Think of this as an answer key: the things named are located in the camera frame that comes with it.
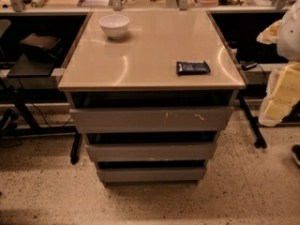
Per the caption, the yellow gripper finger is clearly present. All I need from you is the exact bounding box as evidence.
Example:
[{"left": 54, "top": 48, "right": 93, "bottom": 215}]
[
  {"left": 258, "top": 62, "right": 300, "bottom": 127},
  {"left": 256, "top": 20, "right": 281, "bottom": 45}
]

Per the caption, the grey bottom drawer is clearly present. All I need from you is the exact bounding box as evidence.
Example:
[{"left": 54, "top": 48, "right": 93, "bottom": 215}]
[{"left": 97, "top": 168, "right": 206, "bottom": 183}]

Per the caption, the grey drawer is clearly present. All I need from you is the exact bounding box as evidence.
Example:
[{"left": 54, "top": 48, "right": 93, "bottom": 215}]
[
  {"left": 97, "top": 168, "right": 206, "bottom": 183},
  {"left": 70, "top": 106, "right": 233, "bottom": 133},
  {"left": 85, "top": 142, "right": 217, "bottom": 162}
]

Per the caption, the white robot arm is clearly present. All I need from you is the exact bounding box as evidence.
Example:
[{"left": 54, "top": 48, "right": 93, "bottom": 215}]
[{"left": 256, "top": 0, "right": 300, "bottom": 127}]

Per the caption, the grey top drawer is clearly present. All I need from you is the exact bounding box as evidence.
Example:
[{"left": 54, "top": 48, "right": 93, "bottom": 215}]
[{"left": 70, "top": 106, "right": 233, "bottom": 133}]

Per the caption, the grey middle drawer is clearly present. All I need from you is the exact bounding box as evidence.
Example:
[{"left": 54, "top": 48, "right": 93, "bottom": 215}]
[{"left": 85, "top": 142, "right": 217, "bottom": 162}]

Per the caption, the grey drawer cabinet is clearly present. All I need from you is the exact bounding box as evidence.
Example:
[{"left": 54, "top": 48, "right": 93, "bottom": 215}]
[{"left": 59, "top": 10, "right": 247, "bottom": 172}]

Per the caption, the black power adapter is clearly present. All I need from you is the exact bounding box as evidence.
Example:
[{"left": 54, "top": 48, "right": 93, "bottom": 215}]
[{"left": 241, "top": 61, "right": 258, "bottom": 70}]

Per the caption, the black table leg right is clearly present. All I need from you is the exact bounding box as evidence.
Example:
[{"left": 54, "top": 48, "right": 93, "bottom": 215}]
[{"left": 239, "top": 97, "right": 267, "bottom": 149}]

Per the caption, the black table leg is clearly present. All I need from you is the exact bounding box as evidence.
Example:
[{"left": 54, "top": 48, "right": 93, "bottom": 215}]
[
  {"left": 239, "top": 97, "right": 267, "bottom": 149},
  {"left": 70, "top": 133, "right": 82, "bottom": 165}
]

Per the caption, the black sneaker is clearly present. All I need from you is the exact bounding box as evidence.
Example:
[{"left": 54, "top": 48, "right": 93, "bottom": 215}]
[{"left": 292, "top": 144, "right": 300, "bottom": 166}]

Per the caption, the dark blue snack packet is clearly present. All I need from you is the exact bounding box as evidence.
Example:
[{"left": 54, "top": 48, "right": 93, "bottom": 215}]
[{"left": 176, "top": 61, "right": 211, "bottom": 75}]

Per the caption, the white ceramic bowl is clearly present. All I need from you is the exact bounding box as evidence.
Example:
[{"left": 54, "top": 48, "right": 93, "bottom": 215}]
[{"left": 98, "top": 14, "right": 129, "bottom": 39}]

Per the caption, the black table leg left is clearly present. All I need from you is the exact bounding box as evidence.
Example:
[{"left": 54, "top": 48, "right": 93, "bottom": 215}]
[{"left": 70, "top": 133, "right": 82, "bottom": 165}]

